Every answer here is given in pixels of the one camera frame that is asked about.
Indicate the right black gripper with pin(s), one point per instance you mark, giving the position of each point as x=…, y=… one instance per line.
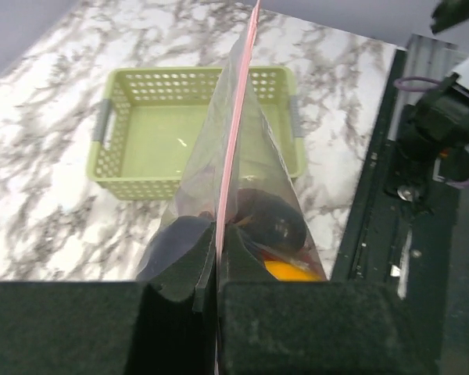
x=448, y=14

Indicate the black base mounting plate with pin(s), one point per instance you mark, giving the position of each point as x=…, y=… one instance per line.
x=414, y=239

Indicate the yellow toy bell pepper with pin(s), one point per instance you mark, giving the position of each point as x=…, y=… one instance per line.
x=284, y=271

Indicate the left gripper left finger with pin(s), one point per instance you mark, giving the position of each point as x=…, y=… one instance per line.
x=160, y=326

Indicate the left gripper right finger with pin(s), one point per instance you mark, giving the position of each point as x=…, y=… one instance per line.
x=276, y=327

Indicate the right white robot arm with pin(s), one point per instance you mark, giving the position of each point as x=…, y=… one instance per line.
x=437, y=122

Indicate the dark purple toy eggplant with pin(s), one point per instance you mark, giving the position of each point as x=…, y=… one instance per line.
x=270, y=221

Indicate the clear zip top bag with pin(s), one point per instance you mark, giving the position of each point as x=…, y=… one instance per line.
x=236, y=149

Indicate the green perforated plastic basket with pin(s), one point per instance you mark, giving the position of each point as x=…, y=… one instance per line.
x=149, y=120

